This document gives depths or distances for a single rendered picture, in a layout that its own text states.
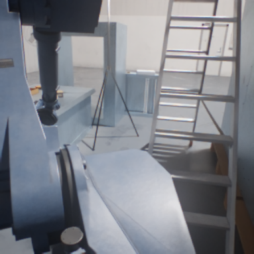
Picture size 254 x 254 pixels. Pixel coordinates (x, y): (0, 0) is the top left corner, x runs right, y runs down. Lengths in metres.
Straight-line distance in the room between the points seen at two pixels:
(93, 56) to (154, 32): 3.21
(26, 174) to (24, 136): 0.12
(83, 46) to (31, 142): 11.48
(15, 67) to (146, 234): 0.68
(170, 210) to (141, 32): 10.79
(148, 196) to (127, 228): 0.12
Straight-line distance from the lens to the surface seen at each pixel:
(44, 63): 1.57
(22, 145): 0.74
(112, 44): 3.47
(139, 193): 0.71
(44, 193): 0.68
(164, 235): 0.65
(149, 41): 11.22
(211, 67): 11.22
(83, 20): 1.20
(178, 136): 1.29
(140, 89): 4.24
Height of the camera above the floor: 1.32
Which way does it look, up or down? 21 degrees down
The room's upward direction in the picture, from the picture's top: 2 degrees clockwise
